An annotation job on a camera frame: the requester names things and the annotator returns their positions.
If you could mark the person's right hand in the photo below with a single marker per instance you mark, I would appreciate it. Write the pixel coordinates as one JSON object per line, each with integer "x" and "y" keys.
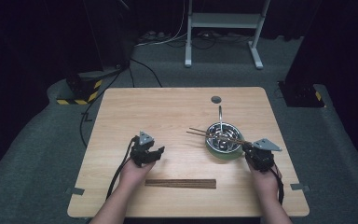
{"x": 265, "y": 183}

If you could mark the brown wooden chopstick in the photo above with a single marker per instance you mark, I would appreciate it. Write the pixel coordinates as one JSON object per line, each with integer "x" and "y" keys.
{"x": 199, "y": 130}
{"x": 195, "y": 134}

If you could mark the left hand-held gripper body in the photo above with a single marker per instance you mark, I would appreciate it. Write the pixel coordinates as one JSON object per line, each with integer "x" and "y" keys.
{"x": 140, "y": 152}

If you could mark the row of brown chopsticks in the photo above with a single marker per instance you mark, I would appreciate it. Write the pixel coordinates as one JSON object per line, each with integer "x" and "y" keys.
{"x": 180, "y": 184}

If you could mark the yellow black striped stand base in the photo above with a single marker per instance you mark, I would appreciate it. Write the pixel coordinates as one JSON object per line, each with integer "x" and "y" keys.
{"x": 80, "y": 101}

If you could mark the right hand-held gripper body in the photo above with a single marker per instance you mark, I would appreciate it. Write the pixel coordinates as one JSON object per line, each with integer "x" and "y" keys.
{"x": 262, "y": 157}

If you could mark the person's left hand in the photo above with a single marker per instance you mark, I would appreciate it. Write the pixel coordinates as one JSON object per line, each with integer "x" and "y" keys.
{"x": 135, "y": 175}

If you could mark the white metal stand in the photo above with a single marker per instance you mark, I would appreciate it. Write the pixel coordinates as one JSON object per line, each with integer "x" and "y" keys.
{"x": 223, "y": 20}

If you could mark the steel bowl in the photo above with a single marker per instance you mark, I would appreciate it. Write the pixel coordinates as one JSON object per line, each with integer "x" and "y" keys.
{"x": 213, "y": 143}

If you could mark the grey tape piece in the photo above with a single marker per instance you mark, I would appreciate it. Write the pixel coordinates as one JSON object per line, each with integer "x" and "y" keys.
{"x": 74, "y": 190}
{"x": 300, "y": 187}

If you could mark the metal spoon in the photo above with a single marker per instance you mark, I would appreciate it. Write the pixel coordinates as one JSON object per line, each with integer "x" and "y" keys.
{"x": 220, "y": 116}

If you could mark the power strip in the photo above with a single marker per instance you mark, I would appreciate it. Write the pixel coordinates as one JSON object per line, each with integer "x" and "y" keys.
{"x": 152, "y": 35}

